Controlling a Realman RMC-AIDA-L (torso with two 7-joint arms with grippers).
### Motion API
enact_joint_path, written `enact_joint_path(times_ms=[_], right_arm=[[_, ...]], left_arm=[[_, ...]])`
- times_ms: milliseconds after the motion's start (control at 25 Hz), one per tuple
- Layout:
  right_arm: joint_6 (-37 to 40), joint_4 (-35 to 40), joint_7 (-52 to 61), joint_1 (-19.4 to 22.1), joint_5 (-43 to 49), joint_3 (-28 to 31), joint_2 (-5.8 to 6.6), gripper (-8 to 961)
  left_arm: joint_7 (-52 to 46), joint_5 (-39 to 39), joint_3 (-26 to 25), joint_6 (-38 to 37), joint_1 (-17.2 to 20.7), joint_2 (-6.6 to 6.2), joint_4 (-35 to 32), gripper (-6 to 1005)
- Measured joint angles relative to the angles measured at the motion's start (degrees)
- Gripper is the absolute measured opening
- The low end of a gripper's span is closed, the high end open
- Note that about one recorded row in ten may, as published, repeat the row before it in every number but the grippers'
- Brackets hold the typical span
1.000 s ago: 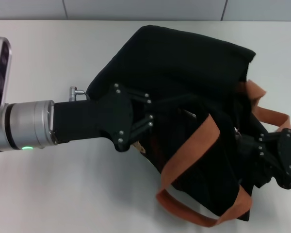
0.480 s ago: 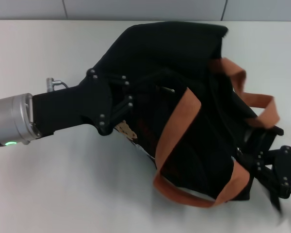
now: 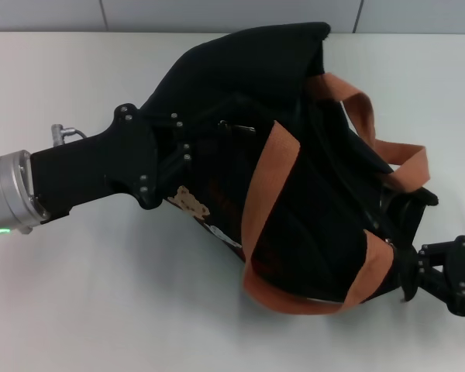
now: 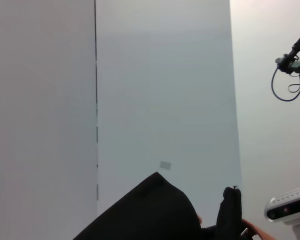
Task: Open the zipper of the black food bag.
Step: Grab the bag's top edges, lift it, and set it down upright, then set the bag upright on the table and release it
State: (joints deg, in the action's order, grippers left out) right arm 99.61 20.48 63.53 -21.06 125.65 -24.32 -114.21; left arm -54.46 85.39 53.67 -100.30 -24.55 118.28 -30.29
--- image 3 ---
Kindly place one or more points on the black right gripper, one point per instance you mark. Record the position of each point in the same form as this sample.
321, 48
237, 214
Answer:
463, 271

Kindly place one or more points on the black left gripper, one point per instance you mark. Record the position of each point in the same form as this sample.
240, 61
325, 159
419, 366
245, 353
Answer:
112, 162

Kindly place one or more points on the silver zipper pull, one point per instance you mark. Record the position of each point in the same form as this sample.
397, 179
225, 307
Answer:
390, 242

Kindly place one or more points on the thin metal zipper tab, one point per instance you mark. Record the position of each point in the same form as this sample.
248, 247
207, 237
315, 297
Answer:
238, 128

